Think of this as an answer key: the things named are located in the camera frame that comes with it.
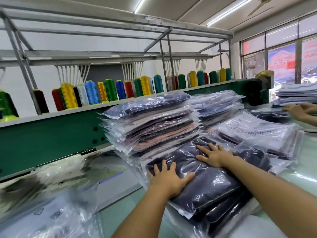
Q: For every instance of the single clear plastic bag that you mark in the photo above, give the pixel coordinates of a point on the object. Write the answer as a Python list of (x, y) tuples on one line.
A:
[(183, 210)]

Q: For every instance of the person's right forearm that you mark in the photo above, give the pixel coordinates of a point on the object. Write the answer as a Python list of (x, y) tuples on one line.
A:
[(277, 195)]

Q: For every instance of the person's left forearm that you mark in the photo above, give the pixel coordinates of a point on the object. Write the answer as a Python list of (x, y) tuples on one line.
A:
[(143, 220)]

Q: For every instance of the person's left hand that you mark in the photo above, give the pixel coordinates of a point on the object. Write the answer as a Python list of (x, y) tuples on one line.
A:
[(171, 183)]

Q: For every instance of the black machine head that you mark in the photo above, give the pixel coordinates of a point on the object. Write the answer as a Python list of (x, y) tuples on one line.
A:
[(257, 89)]

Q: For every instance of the window with red poster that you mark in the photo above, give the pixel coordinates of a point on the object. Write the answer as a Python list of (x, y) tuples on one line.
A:
[(282, 57)]

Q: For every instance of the ceiling light tube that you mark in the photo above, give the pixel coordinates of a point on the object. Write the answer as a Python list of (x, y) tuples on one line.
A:
[(139, 4), (228, 11)]

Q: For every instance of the grey metal thread rack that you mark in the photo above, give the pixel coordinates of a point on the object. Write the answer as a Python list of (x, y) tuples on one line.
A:
[(99, 54)]

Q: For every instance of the row of coloured thread spools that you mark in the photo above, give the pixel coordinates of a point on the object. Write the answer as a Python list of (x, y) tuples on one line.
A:
[(109, 91)]

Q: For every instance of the person's right hand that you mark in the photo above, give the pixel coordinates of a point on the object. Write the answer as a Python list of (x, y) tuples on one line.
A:
[(215, 157)]

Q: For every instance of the another person's forearm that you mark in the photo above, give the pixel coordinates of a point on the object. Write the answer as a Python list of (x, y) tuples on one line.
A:
[(311, 120)]

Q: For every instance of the stack of bagged garments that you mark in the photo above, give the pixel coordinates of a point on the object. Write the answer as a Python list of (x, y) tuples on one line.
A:
[(148, 121)]

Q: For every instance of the green machine beam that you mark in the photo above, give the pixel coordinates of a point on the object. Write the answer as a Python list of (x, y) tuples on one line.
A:
[(49, 141)]

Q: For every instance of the stack of plastic bags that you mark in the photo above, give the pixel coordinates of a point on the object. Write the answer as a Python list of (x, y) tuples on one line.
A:
[(54, 220)]

